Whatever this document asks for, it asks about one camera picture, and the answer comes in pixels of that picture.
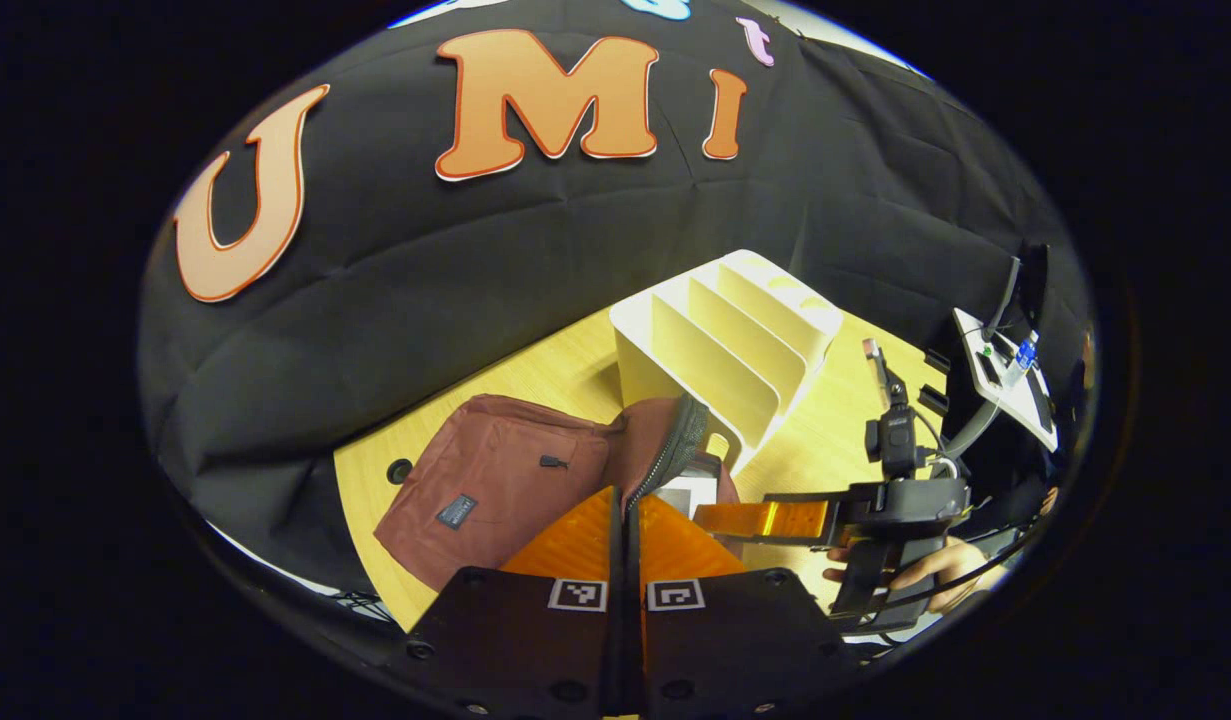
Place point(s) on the maroon schoolbag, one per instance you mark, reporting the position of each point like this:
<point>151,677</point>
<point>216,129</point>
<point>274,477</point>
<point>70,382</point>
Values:
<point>495,470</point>

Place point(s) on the clear bottle blue label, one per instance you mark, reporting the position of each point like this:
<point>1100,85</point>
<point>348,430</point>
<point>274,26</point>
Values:
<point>1025,353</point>

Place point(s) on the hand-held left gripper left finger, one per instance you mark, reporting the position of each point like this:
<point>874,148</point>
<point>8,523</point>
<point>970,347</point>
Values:
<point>535,640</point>

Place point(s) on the black monitor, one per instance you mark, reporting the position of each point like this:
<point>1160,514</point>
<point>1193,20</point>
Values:
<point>1020,290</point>

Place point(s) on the white bookshelf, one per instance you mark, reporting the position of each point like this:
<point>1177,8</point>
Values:
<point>705,350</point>

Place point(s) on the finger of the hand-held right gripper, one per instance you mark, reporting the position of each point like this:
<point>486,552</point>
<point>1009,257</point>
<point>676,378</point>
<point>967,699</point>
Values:
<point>775,520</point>

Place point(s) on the black backdrop cloth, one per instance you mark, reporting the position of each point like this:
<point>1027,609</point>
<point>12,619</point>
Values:
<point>425,300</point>

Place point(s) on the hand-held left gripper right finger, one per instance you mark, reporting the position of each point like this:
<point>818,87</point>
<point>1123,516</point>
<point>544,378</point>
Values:
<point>725,640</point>

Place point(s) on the plain black side cloth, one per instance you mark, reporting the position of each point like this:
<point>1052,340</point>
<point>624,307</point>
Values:
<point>905,180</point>

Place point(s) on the black table clamp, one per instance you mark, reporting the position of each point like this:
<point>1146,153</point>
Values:
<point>933,400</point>
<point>937,360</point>

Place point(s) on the portrait cover book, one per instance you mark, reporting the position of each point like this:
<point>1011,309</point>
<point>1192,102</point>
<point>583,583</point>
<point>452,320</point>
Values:
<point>687,497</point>

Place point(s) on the white side desk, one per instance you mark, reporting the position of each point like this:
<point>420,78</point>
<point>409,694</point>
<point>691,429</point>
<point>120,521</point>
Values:
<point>1015,400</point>

